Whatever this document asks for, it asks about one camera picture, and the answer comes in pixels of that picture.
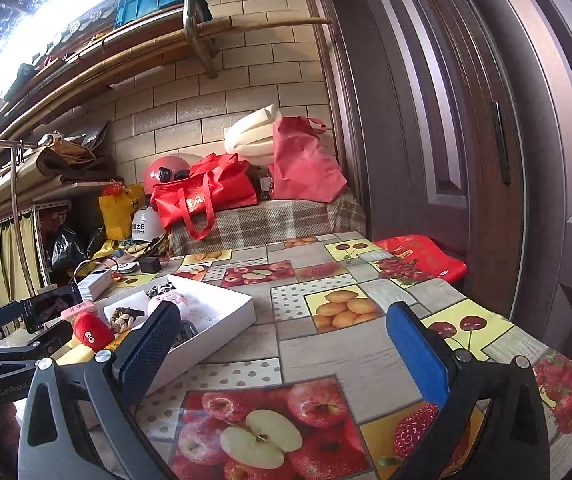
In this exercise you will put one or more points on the white helmet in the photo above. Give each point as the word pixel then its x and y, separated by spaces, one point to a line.
pixel 146 225

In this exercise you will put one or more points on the black plastic bag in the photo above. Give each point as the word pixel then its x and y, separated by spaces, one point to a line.
pixel 69 250

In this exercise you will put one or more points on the black charger block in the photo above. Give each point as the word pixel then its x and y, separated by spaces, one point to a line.
pixel 149 265

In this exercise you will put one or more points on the red helmet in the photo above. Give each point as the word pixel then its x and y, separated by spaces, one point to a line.
pixel 164 169

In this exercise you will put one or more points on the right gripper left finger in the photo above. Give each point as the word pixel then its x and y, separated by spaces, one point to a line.
pixel 54 442

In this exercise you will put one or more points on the metal shelf rack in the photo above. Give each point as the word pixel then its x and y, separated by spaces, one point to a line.
pixel 43 188

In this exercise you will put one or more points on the grey blue scrunchie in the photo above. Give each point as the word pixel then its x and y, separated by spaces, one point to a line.
pixel 187 331

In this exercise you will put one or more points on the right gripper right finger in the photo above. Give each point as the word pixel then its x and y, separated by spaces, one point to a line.
pixel 512 442

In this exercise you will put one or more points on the plaid cloth covered bench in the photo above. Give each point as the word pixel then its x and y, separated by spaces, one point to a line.
pixel 272 221

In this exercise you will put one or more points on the red tote bag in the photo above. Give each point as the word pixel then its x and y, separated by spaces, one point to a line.
pixel 216 182

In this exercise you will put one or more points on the red printed plastic bag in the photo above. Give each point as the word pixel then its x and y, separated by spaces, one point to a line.
pixel 414 259

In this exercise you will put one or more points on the fruit pattern tablecloth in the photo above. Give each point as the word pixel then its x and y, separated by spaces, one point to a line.
pixel 314 389

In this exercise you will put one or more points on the yellow shopping bag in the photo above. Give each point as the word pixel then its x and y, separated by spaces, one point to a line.
pixel 118 204

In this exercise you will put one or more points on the white power bank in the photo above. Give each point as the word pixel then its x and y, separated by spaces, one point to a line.
pixel 94 284

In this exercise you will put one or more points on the white foam roll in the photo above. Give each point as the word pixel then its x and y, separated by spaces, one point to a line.
pixel 251 137

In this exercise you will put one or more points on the red fabric bag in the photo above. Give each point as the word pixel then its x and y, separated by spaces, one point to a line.
pixel 303 168

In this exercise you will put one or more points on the cow pattern fabric pouch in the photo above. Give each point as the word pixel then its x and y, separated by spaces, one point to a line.
pixel 159 289

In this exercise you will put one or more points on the dark wooden door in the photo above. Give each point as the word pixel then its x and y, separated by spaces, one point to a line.
pixel 456 120

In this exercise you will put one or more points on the white shallow cardboard box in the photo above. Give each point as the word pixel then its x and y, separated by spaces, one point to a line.
pixel 219 315

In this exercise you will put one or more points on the clear pink plastic case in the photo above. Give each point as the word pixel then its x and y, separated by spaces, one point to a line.
pixel 72 312

